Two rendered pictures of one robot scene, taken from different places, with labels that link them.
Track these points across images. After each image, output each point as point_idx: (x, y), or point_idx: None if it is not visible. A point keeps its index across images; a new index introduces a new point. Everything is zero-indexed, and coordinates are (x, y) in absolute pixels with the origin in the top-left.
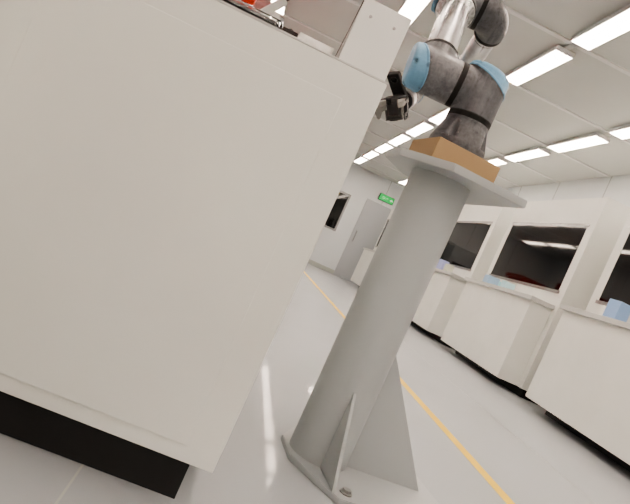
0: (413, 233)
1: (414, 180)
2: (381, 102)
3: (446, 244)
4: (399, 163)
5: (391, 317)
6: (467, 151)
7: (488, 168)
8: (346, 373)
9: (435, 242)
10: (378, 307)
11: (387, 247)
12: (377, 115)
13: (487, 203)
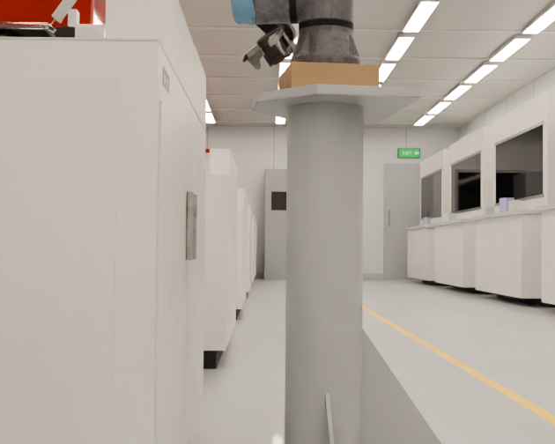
0: (313, 181)
1: (291, 122)
2: (252, 48)
3: (362, 177)
4: (271, 110)
5: (329, 287)
6: (330, 63)
7: (365, 71)
8: (307, 374)
9: (343, 181)
10: (310, 283)
11: (293, 210)
12: (255, 65)
13: (391, 110)
